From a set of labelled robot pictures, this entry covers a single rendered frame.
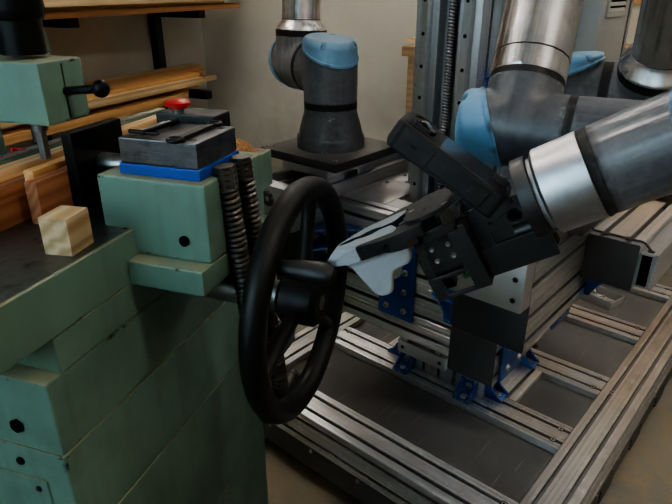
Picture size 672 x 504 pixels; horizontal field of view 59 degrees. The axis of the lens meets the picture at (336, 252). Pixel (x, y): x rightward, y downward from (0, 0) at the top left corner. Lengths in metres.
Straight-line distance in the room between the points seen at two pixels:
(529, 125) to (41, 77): 0.52
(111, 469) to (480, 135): 0.55
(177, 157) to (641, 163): 0.43
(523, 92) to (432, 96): 0.64
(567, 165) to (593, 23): 0.95
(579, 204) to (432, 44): 0.77
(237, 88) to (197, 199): 4.00
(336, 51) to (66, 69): 0.62
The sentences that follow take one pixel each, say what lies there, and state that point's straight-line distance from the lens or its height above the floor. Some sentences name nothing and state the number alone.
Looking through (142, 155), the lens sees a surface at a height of 0.98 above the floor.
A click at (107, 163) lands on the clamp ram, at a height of 0.95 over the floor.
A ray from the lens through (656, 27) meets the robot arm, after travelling 0.93.
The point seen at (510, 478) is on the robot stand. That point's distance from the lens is 1.37.
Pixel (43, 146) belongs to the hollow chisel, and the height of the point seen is 0.97.
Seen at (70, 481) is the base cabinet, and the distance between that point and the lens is 0.71.
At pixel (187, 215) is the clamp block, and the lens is 0.64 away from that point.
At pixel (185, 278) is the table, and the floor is 0.86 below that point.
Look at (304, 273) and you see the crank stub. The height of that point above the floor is 0.89.
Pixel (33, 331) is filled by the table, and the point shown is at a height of 0.86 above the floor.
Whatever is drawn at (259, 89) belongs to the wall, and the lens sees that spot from 4.51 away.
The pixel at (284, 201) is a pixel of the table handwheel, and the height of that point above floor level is 0.95.
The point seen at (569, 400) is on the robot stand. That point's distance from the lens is 1.61.
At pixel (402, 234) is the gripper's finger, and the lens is 0.51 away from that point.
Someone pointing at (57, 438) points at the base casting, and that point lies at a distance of 0.68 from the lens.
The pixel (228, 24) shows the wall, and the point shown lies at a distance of 4.59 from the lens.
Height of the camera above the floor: 1.15
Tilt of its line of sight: 25 degrees down
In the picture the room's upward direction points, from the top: straight up
